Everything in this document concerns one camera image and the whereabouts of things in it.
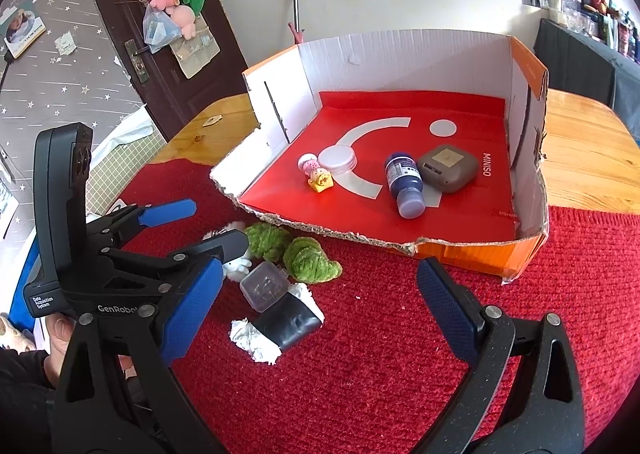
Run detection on orange cardboard box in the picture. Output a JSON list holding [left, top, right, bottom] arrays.
[[209, 32, 551, 285]]

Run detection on green fuzzy ball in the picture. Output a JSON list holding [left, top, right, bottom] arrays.
[[283, 236, 344, 284], [244, 221, 295, 260]]

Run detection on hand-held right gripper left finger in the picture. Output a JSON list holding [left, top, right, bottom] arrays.
[[47, 256, 226, 454]]

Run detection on photo calendar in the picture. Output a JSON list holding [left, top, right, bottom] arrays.
[[4, 0, 47, 57]]

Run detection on red knitted blanket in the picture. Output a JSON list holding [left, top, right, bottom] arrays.
[[85, 156, 640, 454]]

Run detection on clear plastic bag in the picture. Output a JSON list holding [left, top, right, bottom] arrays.
[[142, 8, 183, 54]]

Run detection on clutter of bottles and jars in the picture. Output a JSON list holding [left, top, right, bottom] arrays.
[[520, 0, 640, 65]]

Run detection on clear plastic box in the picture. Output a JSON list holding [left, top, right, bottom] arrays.
[[239, 261, 291, 313]]

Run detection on person's left hand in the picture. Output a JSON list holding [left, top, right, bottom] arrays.
[[44, 311, 76, 390]]

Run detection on dark brown door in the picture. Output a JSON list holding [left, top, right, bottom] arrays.
[[77, 0, 251, 140]]

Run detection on grey-brown case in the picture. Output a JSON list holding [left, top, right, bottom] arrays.
[[416, 144, 483, 194]]

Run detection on purple bottle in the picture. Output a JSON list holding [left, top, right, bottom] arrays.
[[384, 151, 427, 220]]

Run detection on white round jar lid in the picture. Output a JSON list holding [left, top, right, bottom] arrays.
[[319, 144, 358, 175]]

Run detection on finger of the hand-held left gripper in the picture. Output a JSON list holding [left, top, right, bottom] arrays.
[[100, 230, 251, 287], [87, 199, 197, 250]]

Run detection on door handle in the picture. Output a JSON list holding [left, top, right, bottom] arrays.
[[124, 39, 150, 82]]

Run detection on black roll white fluffy ends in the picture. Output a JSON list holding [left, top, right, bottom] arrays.
[[229, 282, 326, 366]]

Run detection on pink yellow doll figurine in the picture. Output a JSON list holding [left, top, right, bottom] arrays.
[[297, 152, 335, 193]]

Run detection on beige hanging fabric organizer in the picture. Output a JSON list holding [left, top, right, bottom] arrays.
[[170, 16, 221, 80]]

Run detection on pale pink pig plush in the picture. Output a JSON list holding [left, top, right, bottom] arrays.
[[165, 4, 198, 40]]

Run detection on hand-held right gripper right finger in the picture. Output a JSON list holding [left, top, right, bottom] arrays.
[[416, 257, 586, 454]]

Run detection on cloth covered side table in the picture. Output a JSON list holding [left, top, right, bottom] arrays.
[[532, 18, 640, 140]]

